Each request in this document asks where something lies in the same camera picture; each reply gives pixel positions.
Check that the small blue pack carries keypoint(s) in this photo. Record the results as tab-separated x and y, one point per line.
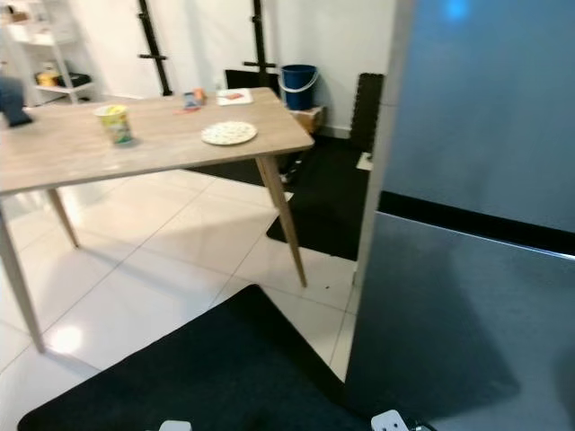
190	100

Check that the black foam floor mat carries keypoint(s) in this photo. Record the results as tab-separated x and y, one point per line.
323	202

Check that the small wooden box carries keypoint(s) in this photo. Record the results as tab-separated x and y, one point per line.
310	118

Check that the blue plastic bucket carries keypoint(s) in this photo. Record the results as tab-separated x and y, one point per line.
298	88

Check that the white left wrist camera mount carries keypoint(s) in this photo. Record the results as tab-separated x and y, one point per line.
175	426

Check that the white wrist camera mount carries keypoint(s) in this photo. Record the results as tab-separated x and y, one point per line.
175	426
391	421

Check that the black carpet floor mat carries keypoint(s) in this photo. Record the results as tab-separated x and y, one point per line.
207	377

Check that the yellow instant noodle cup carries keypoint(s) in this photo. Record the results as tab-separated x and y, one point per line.
115	126

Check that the white card red print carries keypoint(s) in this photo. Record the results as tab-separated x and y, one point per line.
234	96

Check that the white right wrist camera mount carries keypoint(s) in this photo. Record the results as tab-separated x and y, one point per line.
391	421

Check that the orange pen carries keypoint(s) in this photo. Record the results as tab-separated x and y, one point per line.
185	112

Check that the black flat panel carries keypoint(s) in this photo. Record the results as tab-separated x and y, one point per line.
247	81

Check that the small yellow container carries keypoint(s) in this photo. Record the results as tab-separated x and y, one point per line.
47	79

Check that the black foam puzzle mat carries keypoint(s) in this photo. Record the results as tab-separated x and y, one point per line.
366	108

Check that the black stand pole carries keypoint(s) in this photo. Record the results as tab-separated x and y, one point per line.
155	49
260	36

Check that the light wooden table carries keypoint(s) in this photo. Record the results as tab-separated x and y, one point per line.
171	135

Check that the small orange item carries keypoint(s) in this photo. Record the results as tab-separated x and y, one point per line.
199	92

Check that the white shelf unit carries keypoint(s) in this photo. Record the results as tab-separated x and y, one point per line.
54	88

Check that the round patterned plate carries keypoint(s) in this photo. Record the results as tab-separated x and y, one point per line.
228	134

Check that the grey fridge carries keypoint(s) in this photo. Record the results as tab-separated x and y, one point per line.
485	269

